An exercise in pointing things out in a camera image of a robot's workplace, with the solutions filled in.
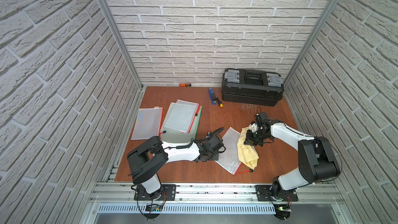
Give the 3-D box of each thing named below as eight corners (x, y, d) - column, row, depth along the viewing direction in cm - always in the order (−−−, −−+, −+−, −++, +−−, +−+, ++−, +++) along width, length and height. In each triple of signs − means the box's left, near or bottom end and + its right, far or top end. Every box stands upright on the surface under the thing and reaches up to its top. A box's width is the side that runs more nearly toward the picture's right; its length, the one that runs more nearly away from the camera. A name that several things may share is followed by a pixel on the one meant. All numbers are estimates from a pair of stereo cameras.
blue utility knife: (212, 105, 110) (212, 102, 108) (207, 90, 119) (207, 87, 117) (217, 104, 111) (217, 101, 108) (212, 89, 120) (212, 86, 117)
